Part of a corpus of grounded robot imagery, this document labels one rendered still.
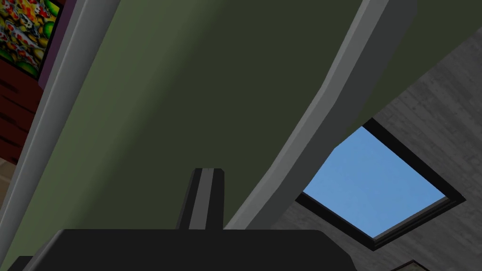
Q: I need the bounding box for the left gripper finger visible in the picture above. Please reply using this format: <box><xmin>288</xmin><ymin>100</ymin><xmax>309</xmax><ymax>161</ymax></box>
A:
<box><xmin>176</xmin><ymin>167</ymin><xmax>226</xmax><ymax>231</ymax></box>

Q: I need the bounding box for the green door leaf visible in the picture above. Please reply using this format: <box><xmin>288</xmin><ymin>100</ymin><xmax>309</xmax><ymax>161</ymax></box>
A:
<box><xmin>0</xmin><ymin>0</ymin><xmax>365</xmax><ymax>266</ymax></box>

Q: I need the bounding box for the black-framed window with blue sky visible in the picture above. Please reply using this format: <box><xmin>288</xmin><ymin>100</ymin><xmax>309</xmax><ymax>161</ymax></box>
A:
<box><xmin>294</xmin><ymin>117</ymin><xmax>467</xmax><ymax>252</ymax></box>

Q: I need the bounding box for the colourful picture on wall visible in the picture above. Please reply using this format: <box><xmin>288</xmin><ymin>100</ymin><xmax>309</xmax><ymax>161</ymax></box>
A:
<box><xmin>0</xmin><ymin>0</ymin><xmax>77</xmax><ymax>90</ymax></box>

